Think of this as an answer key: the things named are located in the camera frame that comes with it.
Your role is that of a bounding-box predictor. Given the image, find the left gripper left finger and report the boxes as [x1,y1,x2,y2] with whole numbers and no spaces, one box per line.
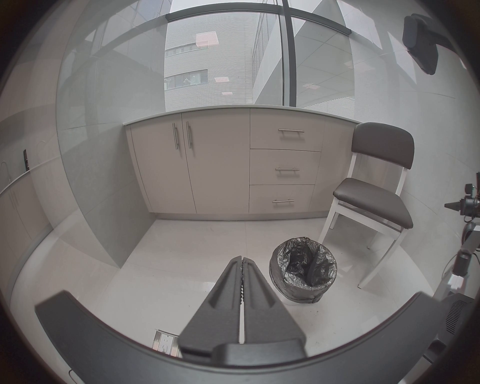
[179,256,243,357]

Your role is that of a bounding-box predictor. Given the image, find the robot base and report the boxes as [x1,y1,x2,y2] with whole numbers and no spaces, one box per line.
[424,274,480,376]

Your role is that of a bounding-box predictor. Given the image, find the black plastic bag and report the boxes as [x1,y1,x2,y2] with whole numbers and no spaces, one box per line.
[269,236,338,305]

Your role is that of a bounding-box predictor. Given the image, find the window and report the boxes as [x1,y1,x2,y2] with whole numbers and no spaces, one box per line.
[163,0,356,121]

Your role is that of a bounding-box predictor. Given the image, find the white chair with grey seat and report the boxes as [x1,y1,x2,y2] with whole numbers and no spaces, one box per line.
[318,121,415,290]

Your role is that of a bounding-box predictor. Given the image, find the beige cabinet with drawers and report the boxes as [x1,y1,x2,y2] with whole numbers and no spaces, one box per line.
[124,106,364,221]

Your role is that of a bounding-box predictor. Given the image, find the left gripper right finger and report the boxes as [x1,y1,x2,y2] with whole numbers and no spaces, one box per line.
[242,257,307,359]

